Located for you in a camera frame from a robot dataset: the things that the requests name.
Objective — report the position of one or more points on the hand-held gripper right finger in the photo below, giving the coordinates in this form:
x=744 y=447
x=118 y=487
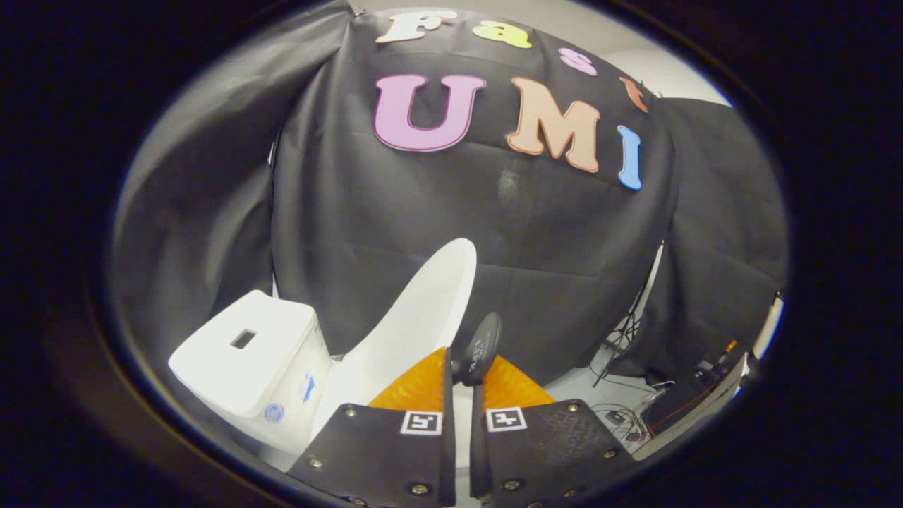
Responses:
x=543 y=458

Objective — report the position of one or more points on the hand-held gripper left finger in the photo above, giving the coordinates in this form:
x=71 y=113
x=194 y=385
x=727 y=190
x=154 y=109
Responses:
x=395 y=458

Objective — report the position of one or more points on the white toilet lid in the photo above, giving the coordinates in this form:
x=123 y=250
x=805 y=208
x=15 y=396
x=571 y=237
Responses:
x=423 y=310

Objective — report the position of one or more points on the white toilet tank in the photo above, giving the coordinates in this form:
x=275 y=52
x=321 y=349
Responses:
x=211 y=367

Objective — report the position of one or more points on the black box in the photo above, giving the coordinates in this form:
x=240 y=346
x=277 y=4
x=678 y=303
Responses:
x=677 y=409

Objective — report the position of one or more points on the black tripod stand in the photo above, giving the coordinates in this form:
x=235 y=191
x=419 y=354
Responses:
x=630 y=321

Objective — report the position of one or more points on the orange and black device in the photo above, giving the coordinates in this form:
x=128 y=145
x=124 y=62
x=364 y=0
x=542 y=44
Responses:
x=719 y=356

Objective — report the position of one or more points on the plain black backdrop cloth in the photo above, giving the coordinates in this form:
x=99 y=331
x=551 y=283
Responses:
x=726 y=233
x=197 y=176

